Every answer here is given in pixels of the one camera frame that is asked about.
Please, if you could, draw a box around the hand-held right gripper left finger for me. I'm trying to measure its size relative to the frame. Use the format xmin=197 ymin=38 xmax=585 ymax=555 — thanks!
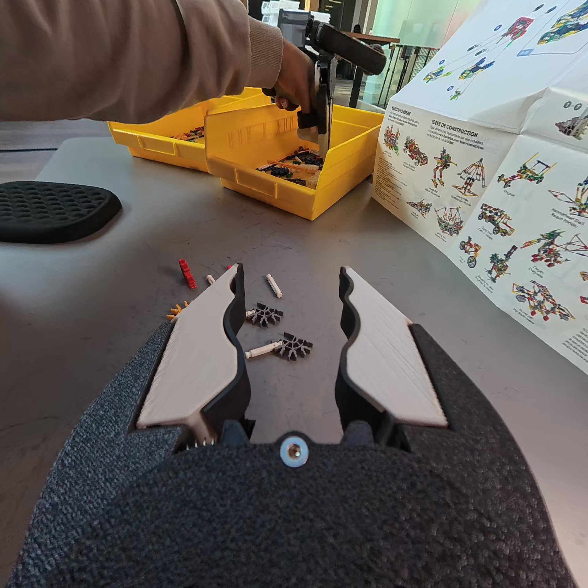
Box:
xmin=137 ymin=263 xmax=252 ymax=446

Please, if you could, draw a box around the wooden table with black legs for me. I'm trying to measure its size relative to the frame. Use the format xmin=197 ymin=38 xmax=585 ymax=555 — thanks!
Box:
xmin=342 ymin=31 xmax=401 ymax=108

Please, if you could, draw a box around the grey half-round connector piece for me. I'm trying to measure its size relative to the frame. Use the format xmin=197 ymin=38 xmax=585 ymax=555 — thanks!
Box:
xmin=248 ymin=302 xmax=284 ymax=328

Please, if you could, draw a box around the person's left forearm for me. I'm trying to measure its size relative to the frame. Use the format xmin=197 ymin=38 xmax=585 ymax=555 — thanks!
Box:
xmin=0 ymin=0 xmax=284 ymax=124

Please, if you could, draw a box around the grey desk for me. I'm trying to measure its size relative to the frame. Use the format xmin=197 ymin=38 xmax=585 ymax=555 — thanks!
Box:
xmin=0 ymin=119 xmax=588 ymax=588

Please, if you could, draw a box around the stack of clear storage boxes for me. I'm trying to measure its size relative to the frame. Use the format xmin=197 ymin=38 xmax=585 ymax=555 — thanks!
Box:
xmin=404 ymin=45 xmax=439 ymax=81

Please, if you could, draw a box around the person's left hand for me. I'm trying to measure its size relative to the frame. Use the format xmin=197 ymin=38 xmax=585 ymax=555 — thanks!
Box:
xmin=274 ymin=39 xmax=319 ymax=112

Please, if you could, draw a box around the folded building instruction booklet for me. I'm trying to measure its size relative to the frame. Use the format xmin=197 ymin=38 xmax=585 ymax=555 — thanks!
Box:
xmin=371 ymin=0 xmax=588 ymax=377

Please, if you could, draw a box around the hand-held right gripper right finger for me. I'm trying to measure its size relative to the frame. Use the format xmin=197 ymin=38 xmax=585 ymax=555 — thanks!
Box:
xmin=335 ymin=266 xmax=448 ymax=446

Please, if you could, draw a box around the yellow plastic bin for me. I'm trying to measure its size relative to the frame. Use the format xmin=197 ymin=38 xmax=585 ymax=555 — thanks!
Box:
xmin=203 ymin=102 xmax=386 ymax=222
xmin=108 ymin=86 xmax=272 ymax=173

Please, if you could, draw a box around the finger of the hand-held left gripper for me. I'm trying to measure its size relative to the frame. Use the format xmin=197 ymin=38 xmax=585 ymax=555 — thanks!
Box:
xmin=297 ymin=127 xmax=330 ymax=162

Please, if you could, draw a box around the black wrist rest pad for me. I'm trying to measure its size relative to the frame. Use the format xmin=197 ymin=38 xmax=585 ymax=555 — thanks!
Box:
xmin=0 ymin=180 xmax=123 ymax=244

